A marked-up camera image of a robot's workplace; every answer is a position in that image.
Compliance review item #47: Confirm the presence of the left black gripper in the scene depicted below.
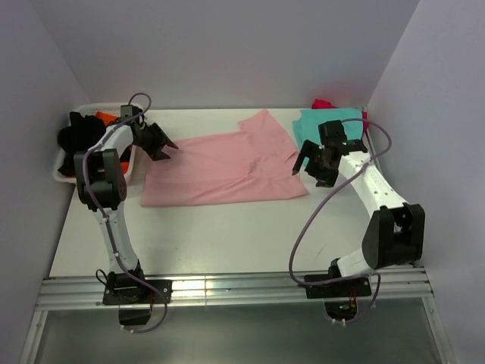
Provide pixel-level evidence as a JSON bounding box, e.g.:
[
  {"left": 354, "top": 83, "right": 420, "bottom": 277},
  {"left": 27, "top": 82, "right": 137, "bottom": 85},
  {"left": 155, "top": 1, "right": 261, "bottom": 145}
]
[{"left": 133, "top": 123, "right": 177, "bottom": 161}]

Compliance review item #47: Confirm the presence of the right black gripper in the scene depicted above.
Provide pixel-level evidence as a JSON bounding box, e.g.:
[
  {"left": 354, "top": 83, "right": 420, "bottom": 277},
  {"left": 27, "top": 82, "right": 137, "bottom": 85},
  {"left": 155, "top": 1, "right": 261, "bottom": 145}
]
[{"left": 293, "top": 140, "right": 340, "bottom": 188}]

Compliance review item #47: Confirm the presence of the pink t shirt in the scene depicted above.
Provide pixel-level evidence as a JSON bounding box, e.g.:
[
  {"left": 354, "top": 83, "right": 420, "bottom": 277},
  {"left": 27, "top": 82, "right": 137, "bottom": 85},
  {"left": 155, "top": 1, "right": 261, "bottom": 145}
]
[{"left": 140, "top": 110, "right": 308, "bottom": 207}]

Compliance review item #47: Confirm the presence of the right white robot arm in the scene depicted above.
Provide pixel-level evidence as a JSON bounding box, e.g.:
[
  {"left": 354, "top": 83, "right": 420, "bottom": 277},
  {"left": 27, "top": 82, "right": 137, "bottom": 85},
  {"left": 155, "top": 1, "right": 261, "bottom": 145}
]
[{"left": 288, "top": 120, "right": 425, "bottom": 296}]

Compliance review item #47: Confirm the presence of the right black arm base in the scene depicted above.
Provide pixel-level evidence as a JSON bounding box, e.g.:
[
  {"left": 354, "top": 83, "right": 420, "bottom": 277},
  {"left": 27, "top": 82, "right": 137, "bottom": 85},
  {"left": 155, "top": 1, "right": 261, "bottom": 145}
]
[{"left": 304, "top": 274, "right": 372, "bottom": 324}]

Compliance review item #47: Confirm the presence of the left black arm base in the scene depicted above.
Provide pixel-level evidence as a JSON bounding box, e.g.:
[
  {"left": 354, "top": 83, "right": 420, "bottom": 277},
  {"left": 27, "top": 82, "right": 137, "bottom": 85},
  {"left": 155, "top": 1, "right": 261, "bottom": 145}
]
[{"left": 102, "top": 275, "right": 172, "bottom": 329}]

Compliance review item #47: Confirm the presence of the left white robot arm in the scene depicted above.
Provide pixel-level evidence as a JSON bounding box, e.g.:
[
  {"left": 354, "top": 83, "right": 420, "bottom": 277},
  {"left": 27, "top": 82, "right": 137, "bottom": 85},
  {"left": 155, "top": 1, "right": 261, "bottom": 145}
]
[{"left": 74, "top": 102, "right": 178, "bottom": 303}]

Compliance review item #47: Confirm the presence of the teal folded t shirt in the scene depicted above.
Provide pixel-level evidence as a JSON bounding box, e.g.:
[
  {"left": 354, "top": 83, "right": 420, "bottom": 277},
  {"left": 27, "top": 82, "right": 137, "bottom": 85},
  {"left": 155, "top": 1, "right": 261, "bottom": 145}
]
[{"left": 293, "top": 108, "right": 364, "bottom": 149}]

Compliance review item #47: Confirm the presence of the orange t shirt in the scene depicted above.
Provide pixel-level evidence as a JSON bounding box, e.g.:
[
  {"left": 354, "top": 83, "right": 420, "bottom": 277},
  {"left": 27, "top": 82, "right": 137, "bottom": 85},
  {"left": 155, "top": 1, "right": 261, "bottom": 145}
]
[{"left": 95, "top": 111, "right": 132, "bottom": 175}]

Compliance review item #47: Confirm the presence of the magenta folded t shirt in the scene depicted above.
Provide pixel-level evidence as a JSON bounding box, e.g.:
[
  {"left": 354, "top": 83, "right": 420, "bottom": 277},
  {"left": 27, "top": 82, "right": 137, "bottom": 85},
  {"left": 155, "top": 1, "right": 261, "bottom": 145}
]
[{"left": 308, "top": 99, "right": 367, "bottom": 123}]

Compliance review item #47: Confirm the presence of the white plastic basket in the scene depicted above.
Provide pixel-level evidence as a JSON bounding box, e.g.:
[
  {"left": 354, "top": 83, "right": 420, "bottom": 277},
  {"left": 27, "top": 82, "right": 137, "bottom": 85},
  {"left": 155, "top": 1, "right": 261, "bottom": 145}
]
[{"left": 52, "top": 102, "right": 137, "bottom": 184}]

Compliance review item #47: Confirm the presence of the black t shirt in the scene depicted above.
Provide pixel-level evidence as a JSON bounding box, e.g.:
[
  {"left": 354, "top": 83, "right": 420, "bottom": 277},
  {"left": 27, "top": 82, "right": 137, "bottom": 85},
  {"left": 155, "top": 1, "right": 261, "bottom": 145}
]
[{"left": 57, "top": 111, "right": 106, "bottom": 177}]

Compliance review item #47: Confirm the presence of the aluminium rail frame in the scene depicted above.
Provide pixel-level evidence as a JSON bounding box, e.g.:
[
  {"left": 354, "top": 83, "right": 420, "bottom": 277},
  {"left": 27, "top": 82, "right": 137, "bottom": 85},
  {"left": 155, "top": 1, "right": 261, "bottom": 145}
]
[{"left": 18, "top": 128, "right": 455, "bottom": 364}]

